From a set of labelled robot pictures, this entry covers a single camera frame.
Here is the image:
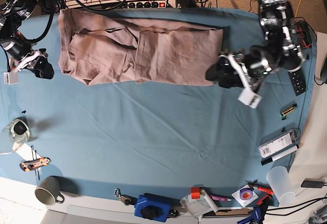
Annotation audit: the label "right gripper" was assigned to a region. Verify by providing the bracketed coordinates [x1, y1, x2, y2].
[1, 38, 54, 79]

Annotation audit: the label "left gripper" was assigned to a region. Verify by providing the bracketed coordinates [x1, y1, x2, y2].
[205, 45, 278, 93]

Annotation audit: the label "pink T-shirt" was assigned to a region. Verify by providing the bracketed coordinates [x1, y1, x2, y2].
[58, 9, 224, 86]

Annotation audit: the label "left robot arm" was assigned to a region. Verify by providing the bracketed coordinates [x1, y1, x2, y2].
[205, 0, 305, 93]

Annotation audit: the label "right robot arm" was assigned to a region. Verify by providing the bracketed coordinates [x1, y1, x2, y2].
[1, 0, 57, 85]

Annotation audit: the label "clear tape roll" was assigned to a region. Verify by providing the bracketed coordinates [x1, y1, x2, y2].
[5, 118, 30, 144]

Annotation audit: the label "black remote control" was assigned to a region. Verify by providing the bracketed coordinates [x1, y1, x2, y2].
[288, 69, 306, 96]

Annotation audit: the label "blue table cloth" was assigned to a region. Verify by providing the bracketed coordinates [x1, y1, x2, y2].
[1, 21, 317, 200]

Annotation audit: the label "orange black clamp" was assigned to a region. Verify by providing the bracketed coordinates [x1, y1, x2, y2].
[297, 20, 312, 48]

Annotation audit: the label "clear plastic package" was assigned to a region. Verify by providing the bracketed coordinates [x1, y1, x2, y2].
[259, 129, 301, 159]

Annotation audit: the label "black white marker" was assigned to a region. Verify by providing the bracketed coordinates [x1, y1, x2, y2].
[261, 145, 299, 166]

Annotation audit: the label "white power strip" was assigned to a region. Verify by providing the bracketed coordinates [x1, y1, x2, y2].
[119, 0, 177, 9]

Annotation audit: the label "orange utility knife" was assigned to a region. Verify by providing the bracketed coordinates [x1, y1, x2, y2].
[19, 158, 51, 172]

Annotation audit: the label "grey ceramic mug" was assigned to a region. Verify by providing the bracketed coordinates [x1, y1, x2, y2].
[34, 176, 65, 206]

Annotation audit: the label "translucent plastic cup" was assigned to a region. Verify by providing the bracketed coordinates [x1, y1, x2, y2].
[266, 166, 296, 206]

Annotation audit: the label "red plastic block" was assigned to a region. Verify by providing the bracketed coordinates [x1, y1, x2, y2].
[191, 187, 201, 199]

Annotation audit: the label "blue purple disc sleeve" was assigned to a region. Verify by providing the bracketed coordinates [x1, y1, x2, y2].
[232, 185, 259, 207]

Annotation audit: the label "pink pen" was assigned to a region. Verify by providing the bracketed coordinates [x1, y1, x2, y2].
[210, 194, 232, 201]

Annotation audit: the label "white paper tube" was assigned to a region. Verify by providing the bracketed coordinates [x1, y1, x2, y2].
[200, 189, 219, 212]

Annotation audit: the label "black power adapter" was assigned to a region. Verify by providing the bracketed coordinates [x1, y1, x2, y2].
[301, 178, 326, 189]

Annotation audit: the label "blue bar clamp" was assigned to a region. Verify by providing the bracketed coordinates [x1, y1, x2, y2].
[237, 195, 271, 224]

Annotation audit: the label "blue plastic box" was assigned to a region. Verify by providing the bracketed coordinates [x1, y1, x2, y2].
[134, 193, 172, 222]

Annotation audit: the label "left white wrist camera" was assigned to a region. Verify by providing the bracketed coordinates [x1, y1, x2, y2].
[238, 88, 262, 109]

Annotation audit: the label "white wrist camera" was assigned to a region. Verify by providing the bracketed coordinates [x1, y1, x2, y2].
[3, 72, 18, 85]
[238, 88, 262, 109]

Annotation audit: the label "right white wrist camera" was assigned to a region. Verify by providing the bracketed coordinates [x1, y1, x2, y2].
[3, 72, 18, 85]

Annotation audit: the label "red handled pliers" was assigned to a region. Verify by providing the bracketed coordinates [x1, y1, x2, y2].
[247, 182, 274, 195]

